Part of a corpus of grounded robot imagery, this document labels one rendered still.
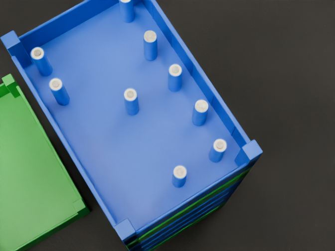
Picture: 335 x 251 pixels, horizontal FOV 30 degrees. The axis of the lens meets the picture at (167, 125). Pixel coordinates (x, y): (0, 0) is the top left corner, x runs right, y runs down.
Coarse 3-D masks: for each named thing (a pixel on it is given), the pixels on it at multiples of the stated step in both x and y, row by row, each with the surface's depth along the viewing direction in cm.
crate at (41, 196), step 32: (0, 96) 126; (0, 128) 125; (32, 128) 125; (0, 160) 123; (32, 160) 123; (0, 192) 122; (32, 192) 122; (64, 192) 122; (0, 224) 120; (32, 224) 120; (64, 224) 117
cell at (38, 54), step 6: (36, 48) 80; (42, 48) 80; (30, 54) 80; (36, 54) 80; (42, 54) 80; (36, 60) 80; (42, 60) 80; (48, 60) 83; (36, 66) 83; (42, 66) 82; (48, 66) 83; (42, 72) 84; (48, 72) 85
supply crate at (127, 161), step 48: (96, 0) 84; (144, 0) 87; (48, 48) 87; (96, 48) 87; (48, 96) 85; (96, 96) 85; (144, 96) 85; (192, 96) 85; (96, 144) 83; (144, 144) 83; (192, 144) 83; (240, 144) 82; (96, 192) 76; (144, 192) 82; (192, 192) 82
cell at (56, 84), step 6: (54, 78) 79; (48, 84) 79; (54, 84) 79; (60, 84) 79; (54, 90) 79; (60, 90) 79; (66, 90) 82; (54, 96) 81; (60, 96) 81; (66, 96) 82; (60, 102) 83; (66, 102) 84
